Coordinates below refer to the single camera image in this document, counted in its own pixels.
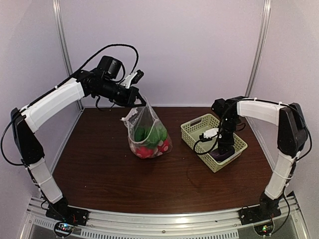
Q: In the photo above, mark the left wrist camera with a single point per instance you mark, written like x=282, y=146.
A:
x=132, y=79

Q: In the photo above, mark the green toy cabbage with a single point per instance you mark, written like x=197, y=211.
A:
x=155, y=135

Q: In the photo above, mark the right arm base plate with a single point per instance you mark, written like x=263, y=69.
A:
x=255, y=214

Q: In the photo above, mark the circuit board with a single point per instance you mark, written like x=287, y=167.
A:
x=63, y=229
x=264, y=229

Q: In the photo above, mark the right circuit board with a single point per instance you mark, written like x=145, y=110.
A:
x=264, y=229

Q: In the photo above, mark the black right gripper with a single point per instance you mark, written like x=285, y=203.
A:
x=223, y=144

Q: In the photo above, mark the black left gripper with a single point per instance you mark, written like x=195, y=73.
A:
x=129, y=100

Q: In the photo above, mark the purple toy eggplant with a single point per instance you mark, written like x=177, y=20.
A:
x=220, y=157

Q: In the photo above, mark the pale green perforated basket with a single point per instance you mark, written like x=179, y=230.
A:
x=190, y=132

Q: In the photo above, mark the aluminium corner post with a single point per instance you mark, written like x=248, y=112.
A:
x=61, y=36
x=265, y=20

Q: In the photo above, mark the green toy pepper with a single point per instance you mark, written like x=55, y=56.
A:
x=140, y=134

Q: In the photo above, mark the left circuit board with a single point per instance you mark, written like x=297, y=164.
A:
x=63, y=229

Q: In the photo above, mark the red toy tomato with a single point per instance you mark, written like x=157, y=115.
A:
x=144, y=152
x=163, y=147

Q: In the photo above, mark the clear zip top bag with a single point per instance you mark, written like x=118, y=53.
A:
x=147, y=136

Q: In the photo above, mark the aluminium front rail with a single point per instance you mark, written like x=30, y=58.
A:
x=224, y=224

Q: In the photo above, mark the aluminium right corner post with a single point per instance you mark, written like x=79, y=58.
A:
x=265, y=20

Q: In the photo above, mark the aluminium left corner post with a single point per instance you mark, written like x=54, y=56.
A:
x=61, y=36

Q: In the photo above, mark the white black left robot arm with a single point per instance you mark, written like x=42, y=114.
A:
x=29, y=120

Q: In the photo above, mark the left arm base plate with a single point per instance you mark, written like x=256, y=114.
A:
x=69, y=215

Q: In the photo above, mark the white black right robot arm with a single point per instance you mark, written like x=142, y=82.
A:
x=292, y=136

